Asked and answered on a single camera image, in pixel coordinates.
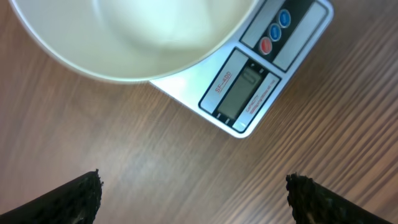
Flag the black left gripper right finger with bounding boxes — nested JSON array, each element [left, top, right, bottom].
[[286, 173, 390, 224]]

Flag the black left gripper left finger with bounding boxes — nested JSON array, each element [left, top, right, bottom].
[[1, 170, 103, 224]]

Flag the white digital kitchen scale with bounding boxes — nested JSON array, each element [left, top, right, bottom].
[[152, 0, 334, 138]]

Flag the white bowl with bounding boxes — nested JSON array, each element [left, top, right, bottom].
[[10, 0, 256, 83]]

